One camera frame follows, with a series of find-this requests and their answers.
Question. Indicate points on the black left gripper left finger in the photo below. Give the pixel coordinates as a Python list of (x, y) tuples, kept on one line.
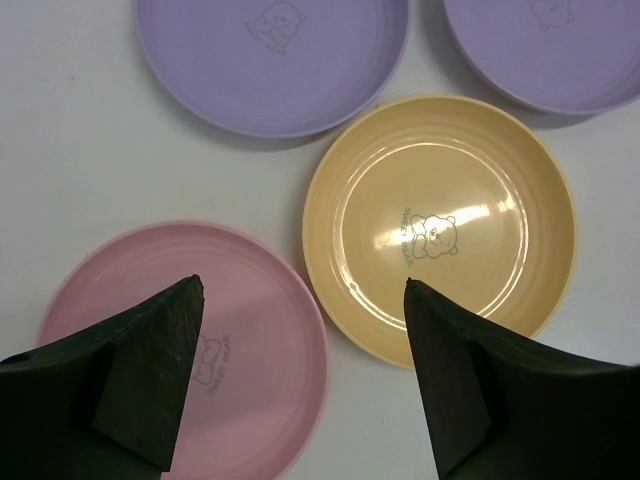
[(107, 401)]

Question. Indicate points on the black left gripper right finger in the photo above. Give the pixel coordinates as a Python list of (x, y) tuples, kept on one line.
[(499, 405)]

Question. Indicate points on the pink plate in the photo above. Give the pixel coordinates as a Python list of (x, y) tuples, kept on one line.
[(260, 378)]

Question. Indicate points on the orange plate upper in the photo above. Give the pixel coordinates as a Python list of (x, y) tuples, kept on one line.
[(448, 190)]

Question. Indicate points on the purple plate right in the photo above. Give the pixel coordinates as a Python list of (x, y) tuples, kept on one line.
[(567, 57)]

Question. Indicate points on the purple plate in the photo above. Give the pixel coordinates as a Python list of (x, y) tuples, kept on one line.
[(274, 69), (567, 57)]

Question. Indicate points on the purple plate left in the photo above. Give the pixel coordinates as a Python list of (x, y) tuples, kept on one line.
[(274, 69)]

